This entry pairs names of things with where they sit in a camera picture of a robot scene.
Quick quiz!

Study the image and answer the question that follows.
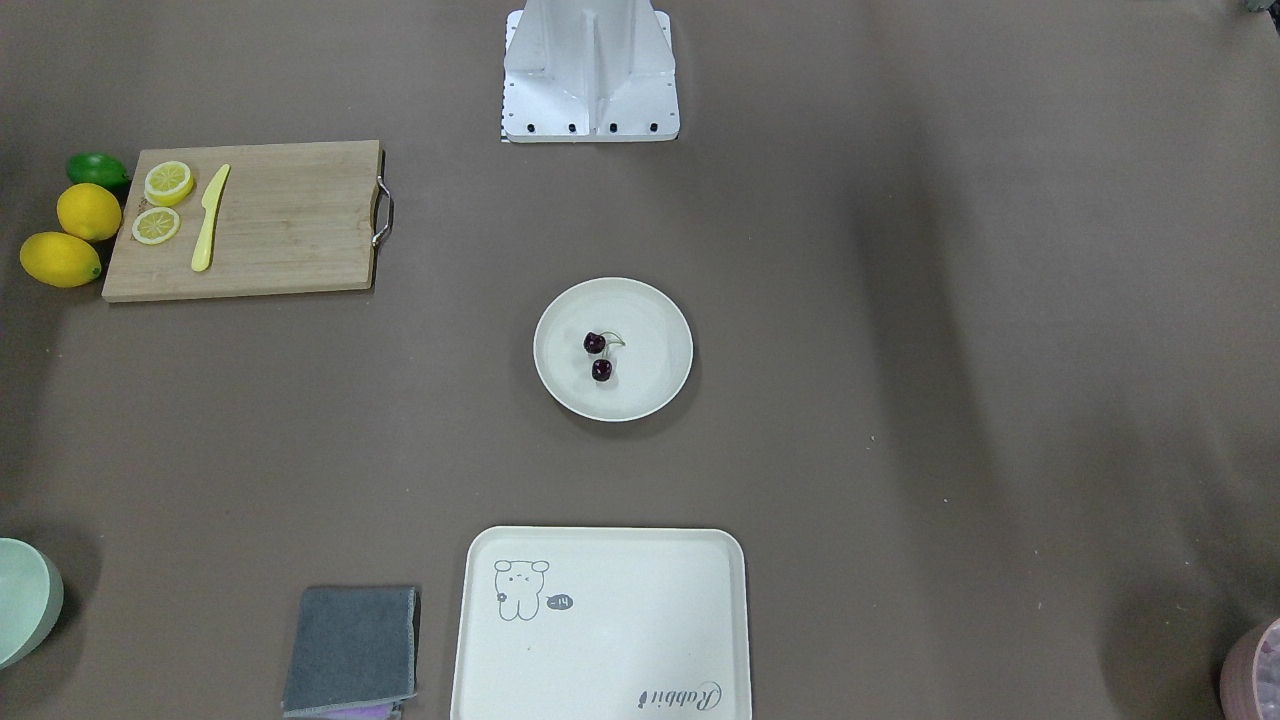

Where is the white round plate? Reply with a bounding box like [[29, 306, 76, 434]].
[[532, 277, 694, 421]]

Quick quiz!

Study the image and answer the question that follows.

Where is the dark red cherry pair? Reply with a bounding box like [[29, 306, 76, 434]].
[[582, 331, 626, 383]]

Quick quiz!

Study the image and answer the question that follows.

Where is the white rectangular tray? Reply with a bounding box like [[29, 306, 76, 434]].
[[451, 527, 753, 719]]

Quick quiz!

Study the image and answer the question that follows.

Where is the bamboo cutting board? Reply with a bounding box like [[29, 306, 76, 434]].
[[102, 140, 394, 302]]

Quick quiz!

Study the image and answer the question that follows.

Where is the grey folded cloth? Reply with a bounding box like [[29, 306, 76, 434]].
[[282, 585, 419, 719]]

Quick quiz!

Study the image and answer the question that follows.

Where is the yellow plastic knife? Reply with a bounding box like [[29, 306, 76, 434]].
[[189, 164, 230, 273]]

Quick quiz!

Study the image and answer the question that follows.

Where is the lemon slice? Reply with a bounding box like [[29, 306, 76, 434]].
[[143, 160, 195, 208], [131, 208, 182, 246]]

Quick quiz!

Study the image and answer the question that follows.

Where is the green lime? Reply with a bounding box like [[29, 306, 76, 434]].
[[65, 152, 131, 192]]

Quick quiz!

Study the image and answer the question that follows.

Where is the yellow lemon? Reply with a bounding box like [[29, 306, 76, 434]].
[[56, 183, 123, 243], [20, 232, 102, 288]]

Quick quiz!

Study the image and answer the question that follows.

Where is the mint green bowl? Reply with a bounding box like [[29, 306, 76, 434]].
[[1, 538, 64, 667]]

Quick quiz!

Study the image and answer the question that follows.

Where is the pink mixing bowl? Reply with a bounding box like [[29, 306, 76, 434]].
[[1219, 619, 1279, 719]]

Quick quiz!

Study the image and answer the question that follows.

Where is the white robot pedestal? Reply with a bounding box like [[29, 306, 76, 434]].
[[500, 1, 681, 143]]

